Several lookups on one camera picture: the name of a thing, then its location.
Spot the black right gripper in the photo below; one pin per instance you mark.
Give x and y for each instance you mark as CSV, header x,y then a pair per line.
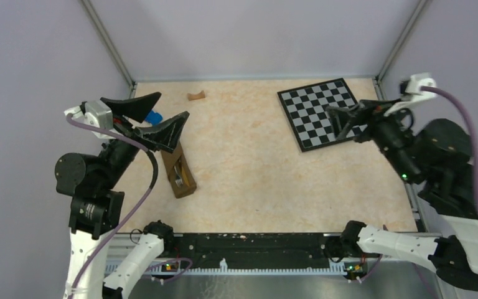
x,y
374,111

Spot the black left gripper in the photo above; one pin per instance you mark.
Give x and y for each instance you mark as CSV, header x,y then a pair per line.
x,y
166,134

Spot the brown fabric napkin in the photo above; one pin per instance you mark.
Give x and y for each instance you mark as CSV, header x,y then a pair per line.
x,y
169,159

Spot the silver metal fork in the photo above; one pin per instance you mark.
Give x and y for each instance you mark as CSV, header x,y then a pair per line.
x,y
178,177

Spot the green wooden handled knife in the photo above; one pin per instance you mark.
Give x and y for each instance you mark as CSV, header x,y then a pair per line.
x,y
183,173

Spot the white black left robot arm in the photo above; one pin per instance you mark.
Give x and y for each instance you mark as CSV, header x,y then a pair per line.
x,y
95,208

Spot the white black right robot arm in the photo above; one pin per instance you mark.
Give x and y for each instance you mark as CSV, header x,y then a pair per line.
x,y
443,158

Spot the blue toy car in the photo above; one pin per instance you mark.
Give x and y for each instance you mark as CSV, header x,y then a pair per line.
x,y
153,118

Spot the black white checkerboard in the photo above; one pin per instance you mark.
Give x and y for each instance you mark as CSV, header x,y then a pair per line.
x,y
305,109

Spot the small wooden arch block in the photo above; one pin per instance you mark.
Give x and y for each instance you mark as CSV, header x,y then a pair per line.
x,y
196,96

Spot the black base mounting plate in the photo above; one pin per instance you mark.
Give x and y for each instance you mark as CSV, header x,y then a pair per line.
x,y
261,251

